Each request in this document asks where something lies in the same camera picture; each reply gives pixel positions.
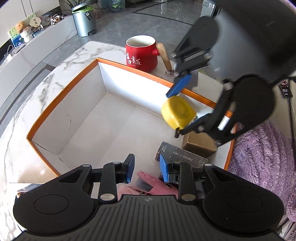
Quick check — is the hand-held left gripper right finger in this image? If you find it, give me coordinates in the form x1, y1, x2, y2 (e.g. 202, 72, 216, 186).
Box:
159, 154, 240, 202

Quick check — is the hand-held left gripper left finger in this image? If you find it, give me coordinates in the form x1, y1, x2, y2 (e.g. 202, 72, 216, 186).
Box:
58, 153, 136, 204

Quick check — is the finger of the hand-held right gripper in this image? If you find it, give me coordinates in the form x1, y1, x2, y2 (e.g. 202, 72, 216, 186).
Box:
166, 32, 214, 98
174, 79, 238, 147

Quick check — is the pink cloth pouch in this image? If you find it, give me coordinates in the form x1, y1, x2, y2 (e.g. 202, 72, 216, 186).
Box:
117, 170, 179, 202

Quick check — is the small brown cardboard box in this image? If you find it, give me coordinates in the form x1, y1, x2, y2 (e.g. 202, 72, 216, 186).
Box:
181, 131, 218, 158

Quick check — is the dark printed card box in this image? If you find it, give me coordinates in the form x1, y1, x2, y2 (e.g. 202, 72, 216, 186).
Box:
154, 141, 208, 169

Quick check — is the yellow tape measure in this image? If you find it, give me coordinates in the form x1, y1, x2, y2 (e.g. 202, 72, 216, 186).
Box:
161, 96, 197, 130

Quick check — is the orange cardboard box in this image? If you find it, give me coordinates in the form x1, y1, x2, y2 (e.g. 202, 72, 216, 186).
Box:
26, 58, 237, 178

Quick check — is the black electronic device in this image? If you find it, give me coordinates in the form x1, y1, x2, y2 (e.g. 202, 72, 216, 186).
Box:
279, 79, 293, 99

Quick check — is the purple fluffy blanket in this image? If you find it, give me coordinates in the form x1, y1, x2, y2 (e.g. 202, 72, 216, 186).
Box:
228, 120, 296, 219

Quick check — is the clear water jug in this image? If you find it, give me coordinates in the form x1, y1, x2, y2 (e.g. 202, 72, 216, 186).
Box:
108, 0, 126, 13

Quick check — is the dark flat book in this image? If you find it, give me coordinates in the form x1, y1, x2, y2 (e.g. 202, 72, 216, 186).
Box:
17, 183, 45, 193

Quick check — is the grey pedal trash bin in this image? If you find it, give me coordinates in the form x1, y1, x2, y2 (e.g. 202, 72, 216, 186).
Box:
71, 6, 97, 37

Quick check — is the long-leaf potted plant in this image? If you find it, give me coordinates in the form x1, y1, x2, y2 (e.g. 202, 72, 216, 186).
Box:
65, 0, 94, 12

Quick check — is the white marble TV console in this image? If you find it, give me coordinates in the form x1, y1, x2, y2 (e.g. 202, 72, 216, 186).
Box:
0, 15, 78, 109

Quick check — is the round fan ornament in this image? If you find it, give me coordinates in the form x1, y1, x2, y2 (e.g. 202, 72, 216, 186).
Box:
29, 13, 41, 27

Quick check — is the red mug with wooden handle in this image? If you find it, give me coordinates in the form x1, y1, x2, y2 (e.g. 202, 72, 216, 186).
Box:
125, 35, 173, 72

